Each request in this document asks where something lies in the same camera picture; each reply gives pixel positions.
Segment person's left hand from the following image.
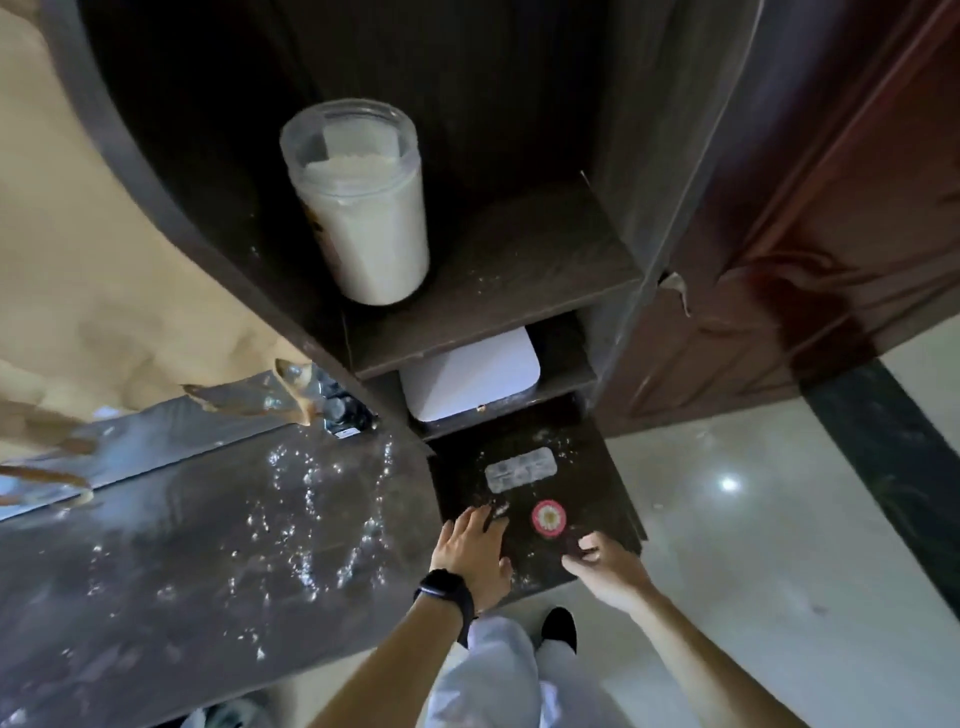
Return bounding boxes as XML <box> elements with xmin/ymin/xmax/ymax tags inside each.
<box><xmin>429</xmin><ymin>505</ymin><xmax>514</xmax><ymax>618</ymax></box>

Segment person's right hand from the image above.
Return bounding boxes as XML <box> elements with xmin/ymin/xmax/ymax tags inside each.
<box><xmin>561</xmin><ymin>531</ymin><xmax>655</xmax><ymax>615</ymax></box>

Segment person's right forearm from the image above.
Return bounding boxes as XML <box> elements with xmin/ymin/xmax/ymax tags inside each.
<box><xmin>628</xmin><ymin>588</ymin><xmax>811</xmax><ymax>728</ymax></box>

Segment person's left forearm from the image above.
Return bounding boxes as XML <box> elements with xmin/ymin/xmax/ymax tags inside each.
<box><xmin>307</xmin><ymin>596</ymin><xmax>470</xmax><ymax>728</ymax></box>

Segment small clear plastic container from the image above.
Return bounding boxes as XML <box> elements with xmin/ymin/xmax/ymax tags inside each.
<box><xmin>484</xmin><ymin>448</ymin><xmax>558</xmax><ymax>493</ymax></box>

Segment black smartwatch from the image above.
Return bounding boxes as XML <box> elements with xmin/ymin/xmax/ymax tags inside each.
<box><xmin>413</xmin><ymin>569</ymin><xmax>477</xmax><ymax>648</ymax></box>

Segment black shoe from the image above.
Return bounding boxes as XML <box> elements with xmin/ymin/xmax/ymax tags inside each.
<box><xmin>540</xmin><ymin>606</ymin><xmax>579</xmax><ymax>654</ymax></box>

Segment white flat box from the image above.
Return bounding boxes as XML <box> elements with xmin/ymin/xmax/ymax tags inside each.
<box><xmin>398</xmin><ymin>326</ymin><xmax>541</xmax><ymax>423</ymax></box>

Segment white trousers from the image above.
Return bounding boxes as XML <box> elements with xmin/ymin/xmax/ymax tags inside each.
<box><xmin>423</xmin><ymin>615</ymin><xmax>635</xmax><ymax>728</ymax></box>

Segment peeling brown veneer strip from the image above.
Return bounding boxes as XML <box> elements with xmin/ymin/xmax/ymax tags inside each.
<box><xmin>180</xmin><ymin>358</ymin><xmax>320</xmax><ymax>427</ymax></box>

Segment dark wooden shelf unit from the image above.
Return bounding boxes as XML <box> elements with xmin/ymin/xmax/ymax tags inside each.
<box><xmin>41</xmin><ymin>0</ymin><xmax>781</xmax><ymax>610</ymax></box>

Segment clear jar of white powder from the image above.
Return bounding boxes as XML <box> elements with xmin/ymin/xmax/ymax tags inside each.
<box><xmin>279</xmin><ymin>98</ymin><xmax>432</xmax><ymax>307</ymax></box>

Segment reddish brown wooden door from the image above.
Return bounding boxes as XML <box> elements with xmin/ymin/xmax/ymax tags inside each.
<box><xmin>596</xmin><ymin>0</ymin><xmax>960</xmax><ymax>440</ymax></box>

